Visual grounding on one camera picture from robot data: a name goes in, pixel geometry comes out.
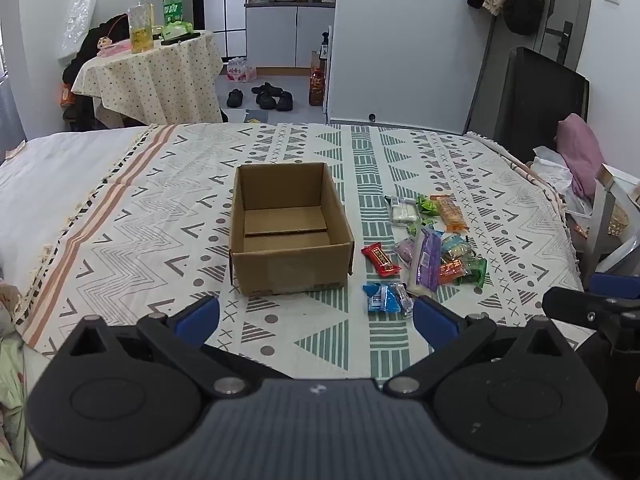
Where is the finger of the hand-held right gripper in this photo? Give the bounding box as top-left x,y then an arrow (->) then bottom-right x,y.
542,286 -> 640,356
590,273 -> 640,295

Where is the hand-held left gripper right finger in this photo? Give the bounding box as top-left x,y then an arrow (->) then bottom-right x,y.
384,296 -> 581,399

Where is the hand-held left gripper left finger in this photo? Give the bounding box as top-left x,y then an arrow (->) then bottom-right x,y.
64,296 -> 292,398

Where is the blue white snack packet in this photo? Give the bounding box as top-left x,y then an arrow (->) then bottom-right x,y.
362,281 -> 416,317

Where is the long purple snack packet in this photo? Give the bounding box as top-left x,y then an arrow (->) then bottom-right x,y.
406,227 -> 443,297

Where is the light blue snack packet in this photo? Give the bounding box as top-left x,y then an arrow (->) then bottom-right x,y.
440,232 -> 473,261

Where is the lilac round snack packet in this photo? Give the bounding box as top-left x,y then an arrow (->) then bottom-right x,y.
393,237 -> 418,268

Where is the red snack bar packet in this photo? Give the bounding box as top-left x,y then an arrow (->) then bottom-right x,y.
361,242 -> 402,278

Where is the cardboard box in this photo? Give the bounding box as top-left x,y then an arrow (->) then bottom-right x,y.
228,161 -> 355,297

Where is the orange cracker packet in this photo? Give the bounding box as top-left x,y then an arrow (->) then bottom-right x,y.
430,194 -> 469,233

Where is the white rice cake packet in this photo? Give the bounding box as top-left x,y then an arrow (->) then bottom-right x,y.
385,195 -> 420,225

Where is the patterned woven blanket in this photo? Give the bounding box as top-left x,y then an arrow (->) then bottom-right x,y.
10,122 -> 583,381

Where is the white plastic bag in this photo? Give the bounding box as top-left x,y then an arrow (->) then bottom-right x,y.
530,145 -> 596,221

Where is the pink cloth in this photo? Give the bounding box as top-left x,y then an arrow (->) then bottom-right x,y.
556,113 -> 606,198

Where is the black flat panel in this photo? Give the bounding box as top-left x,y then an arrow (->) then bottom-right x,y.
465,46 -> 591,166

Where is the white bed sheet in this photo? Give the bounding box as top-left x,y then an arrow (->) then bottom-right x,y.
0,125 -> 151,281

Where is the light green quilt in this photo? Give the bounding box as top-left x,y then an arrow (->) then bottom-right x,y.
0,280 -> 46,480

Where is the round table with dotted tablecloth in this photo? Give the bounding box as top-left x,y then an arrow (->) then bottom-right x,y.
71,30 -> 224,128

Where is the pink pack of water bottles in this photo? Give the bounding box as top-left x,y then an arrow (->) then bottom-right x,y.
226,57 -> 257,82

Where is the red labelled floor bottle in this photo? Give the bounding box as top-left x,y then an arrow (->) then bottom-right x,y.
308,51 -> 327,107

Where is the black remote control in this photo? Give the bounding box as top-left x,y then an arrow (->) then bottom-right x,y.
161,32 -> 202,47

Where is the pink pouch with doll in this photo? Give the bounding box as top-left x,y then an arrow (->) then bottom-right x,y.
96,35 -> 132,57

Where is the dark clothes pile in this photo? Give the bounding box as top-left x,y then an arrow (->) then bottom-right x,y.
62,14 -> 132,133

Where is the green tissue pack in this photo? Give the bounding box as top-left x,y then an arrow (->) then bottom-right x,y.
161,21 -> 195,41

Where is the clear bottle of yellow oil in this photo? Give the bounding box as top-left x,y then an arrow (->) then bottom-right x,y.
127,0 -> 155,54

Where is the white kitchen cabinet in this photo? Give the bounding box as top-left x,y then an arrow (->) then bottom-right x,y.
244,2 -> 337,68

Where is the green soda bottle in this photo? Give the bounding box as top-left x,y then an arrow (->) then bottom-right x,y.
163,0 -> 185,28

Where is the dark framed glass door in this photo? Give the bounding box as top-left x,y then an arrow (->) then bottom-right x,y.
202,0 -> 248,58

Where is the bubble wrap sheet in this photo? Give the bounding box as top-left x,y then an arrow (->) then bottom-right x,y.
59,0 -> 97,61

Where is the white storage frame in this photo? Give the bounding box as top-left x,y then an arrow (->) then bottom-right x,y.
582,162 -> 640,276

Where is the black door handle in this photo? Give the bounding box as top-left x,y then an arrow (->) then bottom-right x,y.
559,20 -> 573,66

